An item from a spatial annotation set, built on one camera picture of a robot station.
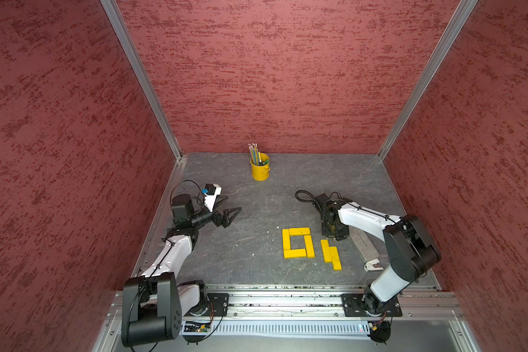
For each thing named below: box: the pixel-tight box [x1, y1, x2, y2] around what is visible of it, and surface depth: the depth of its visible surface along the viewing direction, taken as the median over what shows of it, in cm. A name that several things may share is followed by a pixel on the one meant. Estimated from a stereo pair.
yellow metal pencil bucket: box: [250, 152, 271, 182], surface depth 108 cm
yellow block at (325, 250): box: [320, 239, 333, 264], surface depth 87 cm
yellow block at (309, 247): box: [303, 234, 316, 259], surface depth 89 cm
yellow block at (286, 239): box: [281, 228, 292, 251], surface depth 91 cm
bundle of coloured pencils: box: [247, 142, 262, 166], surface depth 105 cm
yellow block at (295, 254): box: [283, 248, 308, 259], surface depth 87 cm
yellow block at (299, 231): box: [288, 227, 311, 236], surface depth 94 cm
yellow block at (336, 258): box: [329, 246, 343, 271], surface depth 85 cm
